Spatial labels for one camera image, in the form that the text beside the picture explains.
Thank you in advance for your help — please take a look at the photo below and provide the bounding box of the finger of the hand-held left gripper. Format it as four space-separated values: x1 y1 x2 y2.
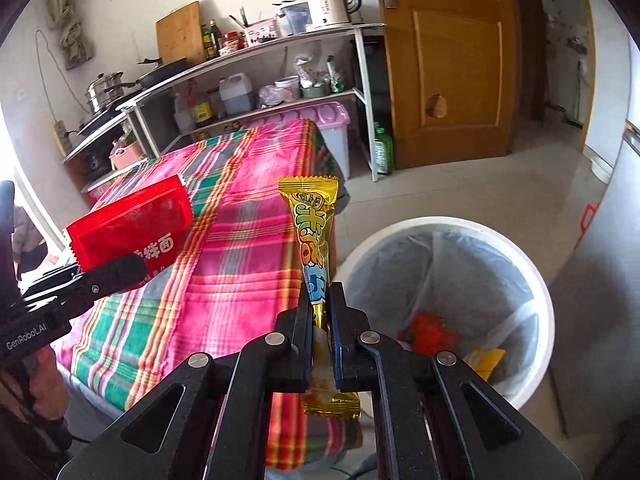
19 264 83 302
22 254 149 327

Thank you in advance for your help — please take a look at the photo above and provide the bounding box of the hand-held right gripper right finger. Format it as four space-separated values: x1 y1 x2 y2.
327 281 586 480

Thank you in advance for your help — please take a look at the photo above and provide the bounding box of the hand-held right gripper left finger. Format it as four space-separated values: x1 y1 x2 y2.
57 282 316 480

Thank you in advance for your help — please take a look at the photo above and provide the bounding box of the red noodle packet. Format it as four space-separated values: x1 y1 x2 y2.
66 175 195 288

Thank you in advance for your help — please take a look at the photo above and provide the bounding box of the red plastic bag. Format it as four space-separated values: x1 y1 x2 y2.
397 311 461 356

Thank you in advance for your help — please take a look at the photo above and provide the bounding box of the yellow snack stick packet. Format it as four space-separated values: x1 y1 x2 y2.
277 175 362 418

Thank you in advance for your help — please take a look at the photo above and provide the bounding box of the white trash bin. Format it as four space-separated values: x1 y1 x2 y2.
332 216 556 411

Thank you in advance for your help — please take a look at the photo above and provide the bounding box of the person's left hand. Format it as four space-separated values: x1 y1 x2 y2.
20 346 70 423

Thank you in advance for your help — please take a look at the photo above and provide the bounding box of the brown padded cloth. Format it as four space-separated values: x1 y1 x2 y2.
12 205 47 271

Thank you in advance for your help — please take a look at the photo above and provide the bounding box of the plaid blanket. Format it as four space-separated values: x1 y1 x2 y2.
55 119 363 468

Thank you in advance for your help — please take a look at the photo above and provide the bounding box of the pink woven basket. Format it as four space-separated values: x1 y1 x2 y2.
109 140 146 171

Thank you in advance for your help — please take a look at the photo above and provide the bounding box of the short white shelf rack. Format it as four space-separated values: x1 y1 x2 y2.
62 105 156 206

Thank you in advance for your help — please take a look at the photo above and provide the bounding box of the beige power strip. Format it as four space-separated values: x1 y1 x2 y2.
52 120 73 158

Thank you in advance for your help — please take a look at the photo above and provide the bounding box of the clear bin liner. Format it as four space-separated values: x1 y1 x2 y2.
345 227 543 401

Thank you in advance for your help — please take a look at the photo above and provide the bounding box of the black induction cooker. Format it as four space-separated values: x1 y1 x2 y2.
75 105 126 136

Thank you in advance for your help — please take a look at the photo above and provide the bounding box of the clear plastic bottle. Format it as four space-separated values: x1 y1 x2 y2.
173 92 196 133

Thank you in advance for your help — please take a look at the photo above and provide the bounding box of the steel steamer pot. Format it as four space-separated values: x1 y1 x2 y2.
85 72 138 113

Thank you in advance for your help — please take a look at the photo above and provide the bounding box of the soy sauce bottle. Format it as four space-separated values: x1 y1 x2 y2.
192 87 213 128

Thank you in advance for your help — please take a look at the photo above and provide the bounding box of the green detergent bottle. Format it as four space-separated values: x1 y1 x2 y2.
372 122 396 176

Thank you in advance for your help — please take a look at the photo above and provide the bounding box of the black frying pan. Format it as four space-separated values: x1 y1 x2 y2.
136 56 188 88

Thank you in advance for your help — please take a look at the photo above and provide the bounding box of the white jerrycan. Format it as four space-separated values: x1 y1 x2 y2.
219 72 255 116

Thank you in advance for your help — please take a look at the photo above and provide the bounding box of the storage box with pink lid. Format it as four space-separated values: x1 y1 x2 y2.
240 101 351 181

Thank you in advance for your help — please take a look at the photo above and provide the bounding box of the crumpled clear plastic bag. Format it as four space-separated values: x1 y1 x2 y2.
257 84 283 108

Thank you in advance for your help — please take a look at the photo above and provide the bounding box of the wooden cutting board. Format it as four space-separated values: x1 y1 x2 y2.
156 1 207 67

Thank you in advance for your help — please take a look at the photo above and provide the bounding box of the white lidded tub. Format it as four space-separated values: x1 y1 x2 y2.
274 76 302 103

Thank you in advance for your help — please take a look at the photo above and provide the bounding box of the hanging green cloth bag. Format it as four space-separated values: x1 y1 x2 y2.
47 0 96 71

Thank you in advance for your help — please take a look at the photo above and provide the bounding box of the grey refrigerator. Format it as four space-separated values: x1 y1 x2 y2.
547 120 640 441

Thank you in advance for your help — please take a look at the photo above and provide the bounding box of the long white shelf rack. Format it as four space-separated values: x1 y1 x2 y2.
117 22 386 183

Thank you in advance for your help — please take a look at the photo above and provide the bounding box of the plastic bag of groceries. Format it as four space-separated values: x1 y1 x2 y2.
294 54 323 88

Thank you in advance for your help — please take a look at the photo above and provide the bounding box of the pink utensil holder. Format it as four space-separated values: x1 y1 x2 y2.
242 19 278 45

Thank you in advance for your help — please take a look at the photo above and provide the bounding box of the wooden door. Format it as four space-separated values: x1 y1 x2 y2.
370 0 518 171

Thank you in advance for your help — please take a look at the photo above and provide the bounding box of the clear storage container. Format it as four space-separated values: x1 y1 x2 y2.
280 2 311 36

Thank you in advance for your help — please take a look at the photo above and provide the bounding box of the white floor basin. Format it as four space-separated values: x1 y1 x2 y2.
589 157 613 184

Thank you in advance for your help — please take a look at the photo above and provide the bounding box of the white electric kettle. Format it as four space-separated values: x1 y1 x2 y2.
304 0 362 31

